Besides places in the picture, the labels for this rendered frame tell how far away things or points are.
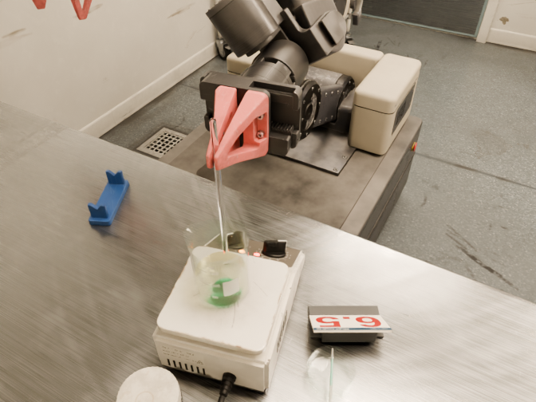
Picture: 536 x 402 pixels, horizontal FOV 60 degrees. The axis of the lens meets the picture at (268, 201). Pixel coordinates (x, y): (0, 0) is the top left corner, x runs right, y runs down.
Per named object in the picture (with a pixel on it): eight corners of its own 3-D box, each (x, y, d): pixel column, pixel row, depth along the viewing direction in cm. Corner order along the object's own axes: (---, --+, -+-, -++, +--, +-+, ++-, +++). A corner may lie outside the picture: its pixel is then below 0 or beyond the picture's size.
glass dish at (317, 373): (342, 349, 56) (344, 340, 54) (361, 392, 52) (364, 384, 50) (298, 361, 55) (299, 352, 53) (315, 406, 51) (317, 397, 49)
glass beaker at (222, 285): (260, 277, 53) (259, 225, 48) (237, 321, 49) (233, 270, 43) (206, 259, 55) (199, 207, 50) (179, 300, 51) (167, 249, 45)
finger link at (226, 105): (260, 141, 37) (295, 86, 43) (179, 124, 39) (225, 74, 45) (261, 203, 42) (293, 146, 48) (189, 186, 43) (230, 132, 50)
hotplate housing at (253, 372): (218, 245, 68) (213, 206, 63) (305, 263, 66) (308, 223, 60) (151, 387, 52) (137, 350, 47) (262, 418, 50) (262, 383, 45)
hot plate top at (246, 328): (196, 248, 57) (195, 243, 57) (290, 268, 55) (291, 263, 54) (153, 330, 49) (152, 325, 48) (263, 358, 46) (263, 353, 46)
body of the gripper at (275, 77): (297, 95, 43) (318, 61, 48) (196, 77, 45) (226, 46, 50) (294, 152, 47) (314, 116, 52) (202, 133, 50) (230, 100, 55)
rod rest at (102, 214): (110, 183, 79) (105, 166, 76) (130, 184, 79) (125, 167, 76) (88, 225, 71) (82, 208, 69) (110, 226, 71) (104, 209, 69)
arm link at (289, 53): (320, 68, 55) (283, 88, 58) (286, 17, 52) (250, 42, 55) (303, 96, 50) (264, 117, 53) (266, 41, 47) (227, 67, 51)
